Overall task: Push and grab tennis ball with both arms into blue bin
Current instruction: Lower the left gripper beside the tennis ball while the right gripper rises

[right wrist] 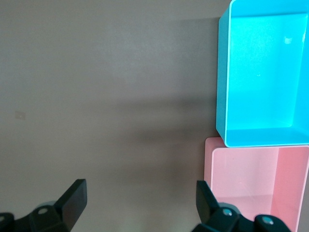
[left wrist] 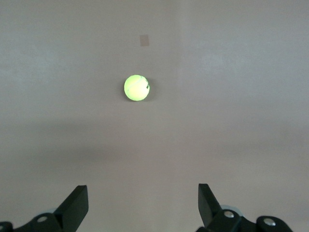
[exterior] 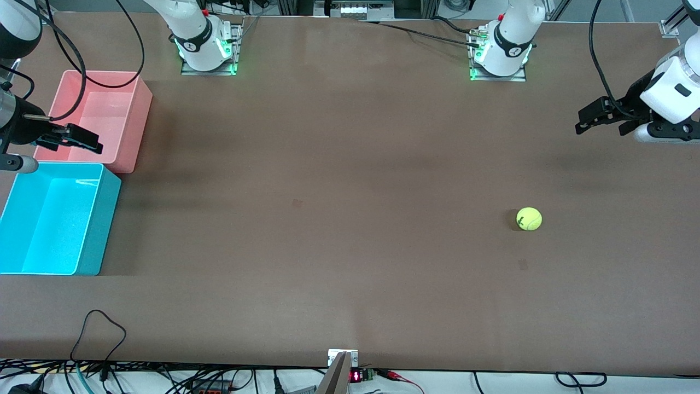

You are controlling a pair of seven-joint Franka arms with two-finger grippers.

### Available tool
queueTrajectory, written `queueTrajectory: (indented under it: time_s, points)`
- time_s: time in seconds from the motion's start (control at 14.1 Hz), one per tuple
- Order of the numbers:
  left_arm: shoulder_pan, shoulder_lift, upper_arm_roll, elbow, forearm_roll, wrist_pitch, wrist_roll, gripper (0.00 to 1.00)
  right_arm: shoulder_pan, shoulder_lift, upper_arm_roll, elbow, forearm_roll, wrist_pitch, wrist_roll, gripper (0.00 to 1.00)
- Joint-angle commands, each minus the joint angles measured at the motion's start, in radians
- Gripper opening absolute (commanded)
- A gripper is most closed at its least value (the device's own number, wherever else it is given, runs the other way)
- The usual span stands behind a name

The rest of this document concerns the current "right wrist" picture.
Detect blue plastic bin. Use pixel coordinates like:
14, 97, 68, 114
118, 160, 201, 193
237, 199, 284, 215
215, 0, 309, 148

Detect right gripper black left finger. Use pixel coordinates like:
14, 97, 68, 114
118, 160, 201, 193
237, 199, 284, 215
0, 178, 88, 232

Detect pink plastic bin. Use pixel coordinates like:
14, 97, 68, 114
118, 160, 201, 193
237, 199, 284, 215
204, 137, 309, 232

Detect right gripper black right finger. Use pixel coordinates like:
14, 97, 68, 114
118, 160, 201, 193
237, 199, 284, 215
192, 180, 291, 232

